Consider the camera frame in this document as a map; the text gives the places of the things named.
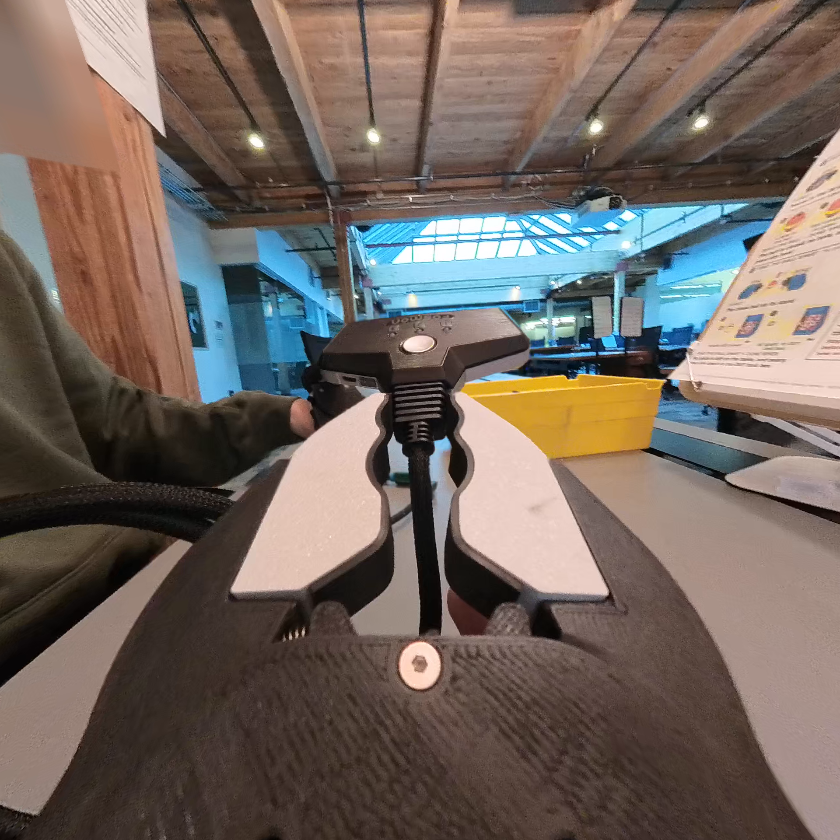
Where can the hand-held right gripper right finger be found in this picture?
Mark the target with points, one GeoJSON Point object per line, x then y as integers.
{"type": "Point", "coordinates": [525, 518]}

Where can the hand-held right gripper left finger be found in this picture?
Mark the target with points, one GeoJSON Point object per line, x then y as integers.
{"type": "Point", "coordinates": [315, 518]}

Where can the black and grey HDMI switch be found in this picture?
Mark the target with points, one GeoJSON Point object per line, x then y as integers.
{"type": "Point", "coordinates": [472, 341]}

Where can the person's left forearm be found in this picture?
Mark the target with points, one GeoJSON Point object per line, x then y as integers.
{"type": "Point", "coordinates": [210, 426]}

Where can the person's left hand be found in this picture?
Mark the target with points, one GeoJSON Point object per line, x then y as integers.
{"type": "Point", "coordinates": [302, 418]}

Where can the yellow plastic bin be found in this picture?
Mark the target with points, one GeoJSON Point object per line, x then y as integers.
{"type": "Point", "coordinates": [571, 413]}

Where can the wooden pillar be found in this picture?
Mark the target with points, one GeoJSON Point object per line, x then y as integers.
{"type": "Point", "coordinates": [124, 275]}

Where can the white stand base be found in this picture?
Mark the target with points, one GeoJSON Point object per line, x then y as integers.
{"type": "Point", "coordinates": [794, 482]}

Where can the person's olive upper body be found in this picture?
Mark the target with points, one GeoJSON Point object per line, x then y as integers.
{"type": "Point", "coordinates": [52, 426]}

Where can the white ceiling projector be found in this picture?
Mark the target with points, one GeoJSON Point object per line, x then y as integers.
{"type": "Point", "coordinates": [597, 202]}

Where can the printed instruction sheet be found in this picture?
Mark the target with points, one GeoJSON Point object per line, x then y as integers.
{"type": "Point", "coordinates": [781, 295]}

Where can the white paper notice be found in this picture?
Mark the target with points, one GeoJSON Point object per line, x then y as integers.
{"type": "Point", "coordinates": [121, 52]}

